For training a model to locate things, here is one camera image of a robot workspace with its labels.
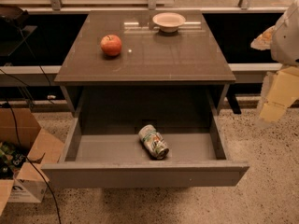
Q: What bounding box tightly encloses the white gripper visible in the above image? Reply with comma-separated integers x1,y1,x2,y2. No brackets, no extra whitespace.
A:
258,70,299,122

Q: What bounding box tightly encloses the green and white soda can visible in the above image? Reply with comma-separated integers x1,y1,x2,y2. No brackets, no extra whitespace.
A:
138,124,169,160

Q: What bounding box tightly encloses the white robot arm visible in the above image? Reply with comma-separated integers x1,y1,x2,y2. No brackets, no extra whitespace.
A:
250,0,299,124

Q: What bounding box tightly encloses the grey cabinet with counter top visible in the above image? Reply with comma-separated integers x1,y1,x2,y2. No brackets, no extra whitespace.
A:
55,10,235,105

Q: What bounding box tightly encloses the open grey top drawer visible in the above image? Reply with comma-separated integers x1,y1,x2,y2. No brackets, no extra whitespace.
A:
42,118,249,188

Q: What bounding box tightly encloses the white bowl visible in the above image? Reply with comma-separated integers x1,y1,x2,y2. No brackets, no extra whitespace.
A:
152,12,186,33

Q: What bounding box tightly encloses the red apple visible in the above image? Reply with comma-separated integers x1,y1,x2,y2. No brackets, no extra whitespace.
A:
100,35,122,56

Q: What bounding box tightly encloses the cardboard box with snack bags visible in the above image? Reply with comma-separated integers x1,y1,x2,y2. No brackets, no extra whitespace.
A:
0,108,64,214

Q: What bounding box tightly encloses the black device on shelf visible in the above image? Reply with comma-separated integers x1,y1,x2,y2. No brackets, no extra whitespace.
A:
0,5,29,27

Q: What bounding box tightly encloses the black cable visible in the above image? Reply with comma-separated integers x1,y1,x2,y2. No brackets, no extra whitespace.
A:
0,68,63,224

